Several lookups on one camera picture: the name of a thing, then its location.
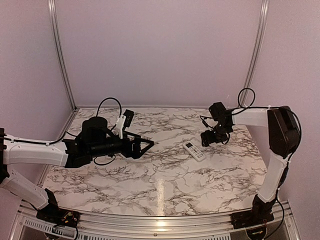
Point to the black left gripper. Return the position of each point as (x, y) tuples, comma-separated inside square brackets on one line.
[(135, 152)]

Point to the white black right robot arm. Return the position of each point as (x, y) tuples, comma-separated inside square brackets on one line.
[(284, 137)]

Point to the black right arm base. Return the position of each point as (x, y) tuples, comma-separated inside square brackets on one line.
[(260, 213)]

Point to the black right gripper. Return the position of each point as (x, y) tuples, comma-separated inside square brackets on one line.
[(207, 139)]

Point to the left aluminium frame post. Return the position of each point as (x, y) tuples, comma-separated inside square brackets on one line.
[(59, 51)]

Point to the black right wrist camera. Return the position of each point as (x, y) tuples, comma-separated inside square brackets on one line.
[(204, 122)]

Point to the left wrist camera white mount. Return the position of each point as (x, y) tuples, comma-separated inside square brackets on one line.
[(123, 122)]

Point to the right aluminium frame post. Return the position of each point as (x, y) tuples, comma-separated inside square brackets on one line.
[(262, 23)]

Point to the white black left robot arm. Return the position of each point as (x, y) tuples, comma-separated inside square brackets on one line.
[(94, 140)]

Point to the white air conditioner remote control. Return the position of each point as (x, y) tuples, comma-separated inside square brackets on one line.
[(193, 150)]

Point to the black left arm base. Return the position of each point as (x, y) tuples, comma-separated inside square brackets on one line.
[(54, 214)]

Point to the aluminium frame post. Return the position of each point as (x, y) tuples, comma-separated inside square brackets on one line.
[(59, 51), (262, 23)]

